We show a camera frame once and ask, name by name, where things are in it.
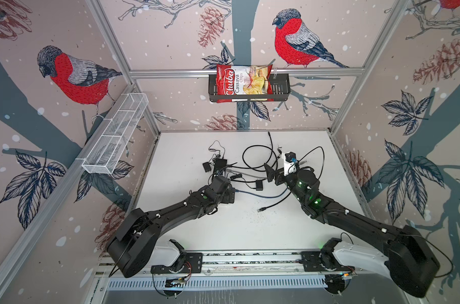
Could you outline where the black ethernet cable loop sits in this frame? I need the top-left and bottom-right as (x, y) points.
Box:
(225, 144), (278, 171)

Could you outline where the black network switch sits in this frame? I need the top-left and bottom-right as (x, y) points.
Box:
(213, 158), (227, 176)

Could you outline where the small black adapter block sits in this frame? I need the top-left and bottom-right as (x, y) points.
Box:
(255, 180), (263, 191)

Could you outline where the short black cable with plug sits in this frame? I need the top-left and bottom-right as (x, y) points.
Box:
(229, 173), (292, 212)

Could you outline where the thin black power cord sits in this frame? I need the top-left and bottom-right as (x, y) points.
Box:
(208, 140), (226, 160)

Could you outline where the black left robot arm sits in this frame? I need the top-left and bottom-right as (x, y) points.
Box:
(106, 176), (235, 278)

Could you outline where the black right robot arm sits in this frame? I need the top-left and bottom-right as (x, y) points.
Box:
(264, 165), (440, 298)

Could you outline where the black power adapter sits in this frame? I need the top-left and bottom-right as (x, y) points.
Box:
(203, 162), (212, 172)

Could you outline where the red cassava chips bag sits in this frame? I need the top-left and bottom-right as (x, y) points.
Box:
(216, 65), (273, 96)

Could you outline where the aluminium front rail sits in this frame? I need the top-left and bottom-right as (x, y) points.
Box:
(94, 248), (408, 278)

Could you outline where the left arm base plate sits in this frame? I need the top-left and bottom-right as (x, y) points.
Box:
(150, 253), (203, 274)

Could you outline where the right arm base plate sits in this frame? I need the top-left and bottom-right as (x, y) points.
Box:
(300, 250), (354, 272)

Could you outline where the black wire wall basket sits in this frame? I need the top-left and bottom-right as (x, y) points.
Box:
(208, 74), (291, 103)

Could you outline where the white mesh wall shelf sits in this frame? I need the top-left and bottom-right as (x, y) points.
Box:
(82, 92), (148, 175)

